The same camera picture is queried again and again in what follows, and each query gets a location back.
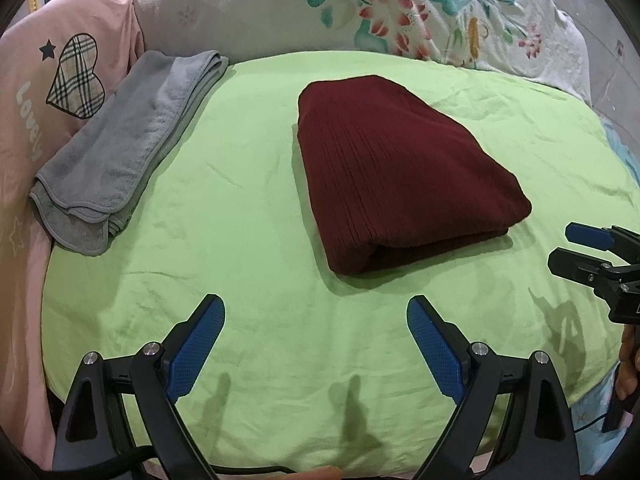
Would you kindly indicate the person's right hand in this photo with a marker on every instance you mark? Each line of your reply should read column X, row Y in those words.
column 631, row 360

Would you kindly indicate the pink blanket with plaid heart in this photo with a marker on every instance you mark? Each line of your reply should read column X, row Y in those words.
column 20, row 200

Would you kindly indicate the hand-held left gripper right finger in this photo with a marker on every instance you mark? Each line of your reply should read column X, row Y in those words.
column 435, row 347

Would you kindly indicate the light green bedsheet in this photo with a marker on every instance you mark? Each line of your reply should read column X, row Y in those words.
column 250, row 260

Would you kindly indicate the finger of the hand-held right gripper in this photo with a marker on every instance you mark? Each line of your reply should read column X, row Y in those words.
column 585, row 234
column 575, row 265

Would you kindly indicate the grey folded towel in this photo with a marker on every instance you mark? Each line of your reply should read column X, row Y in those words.
column 115, row 150

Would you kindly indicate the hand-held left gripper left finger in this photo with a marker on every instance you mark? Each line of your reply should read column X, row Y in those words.
column 197, row 345

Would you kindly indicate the white floral quilt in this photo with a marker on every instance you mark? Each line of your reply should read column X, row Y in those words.
column 400, row 5

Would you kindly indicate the maroon ribbed knit garment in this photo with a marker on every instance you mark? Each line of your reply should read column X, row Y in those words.
column 390, row 170

